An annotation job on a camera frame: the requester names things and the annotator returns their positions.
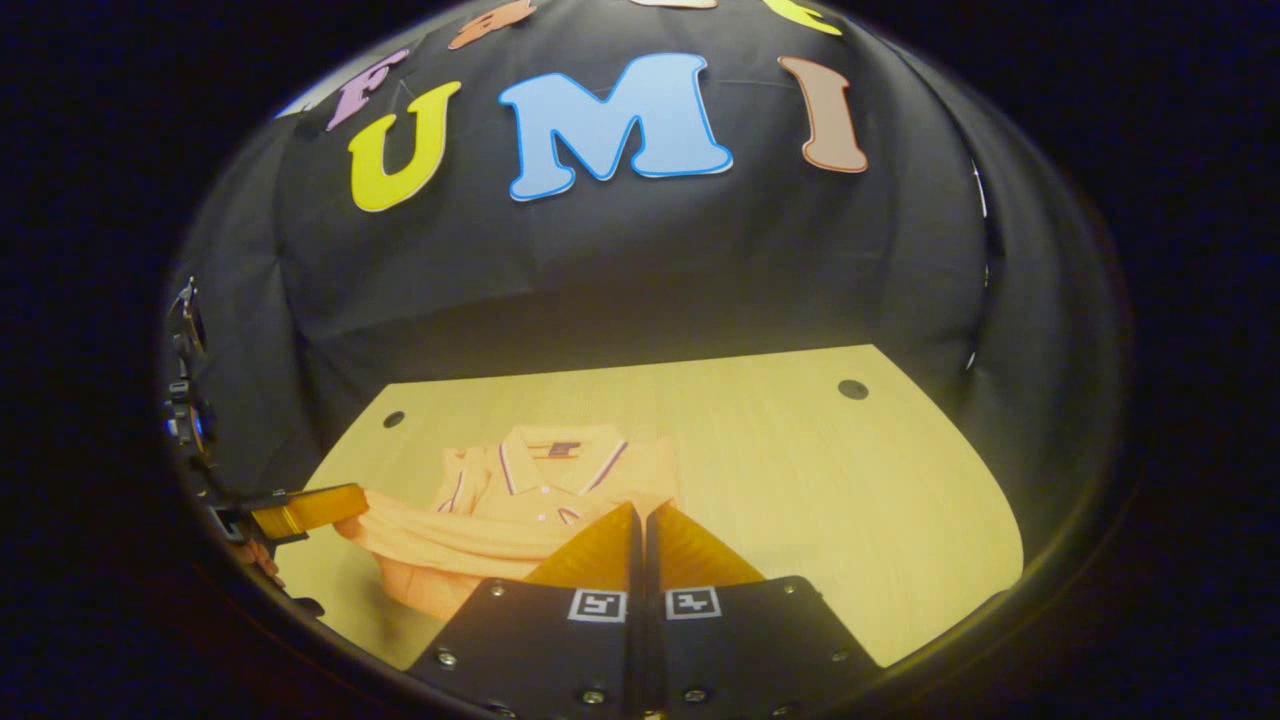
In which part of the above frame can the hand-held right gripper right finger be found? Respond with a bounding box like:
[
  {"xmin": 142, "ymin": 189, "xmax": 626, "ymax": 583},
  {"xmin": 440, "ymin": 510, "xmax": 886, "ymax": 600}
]
[{"xmin": 641, "ymin": 502, "xmax": 886, "ymax": 719}]

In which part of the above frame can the black backdrop cloth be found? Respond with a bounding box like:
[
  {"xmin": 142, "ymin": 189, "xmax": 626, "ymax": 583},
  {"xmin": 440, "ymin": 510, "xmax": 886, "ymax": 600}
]
[{"xmin": 160, "ymin": 0, "xmax": 1131, "ymax": 561}]

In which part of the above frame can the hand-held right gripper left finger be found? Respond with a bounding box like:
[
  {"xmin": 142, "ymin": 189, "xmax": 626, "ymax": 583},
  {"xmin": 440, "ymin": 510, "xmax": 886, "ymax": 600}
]
[{"xmin": 405, "ymin": 502, "xmax": 642, "ymax": 719}]

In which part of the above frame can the orange T-shirt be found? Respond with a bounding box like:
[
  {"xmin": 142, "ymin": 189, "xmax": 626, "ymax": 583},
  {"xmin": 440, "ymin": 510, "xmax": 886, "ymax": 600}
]
[{"xmin": 335, "ymin": 424, "xmax": 682, "ymax": 621}]

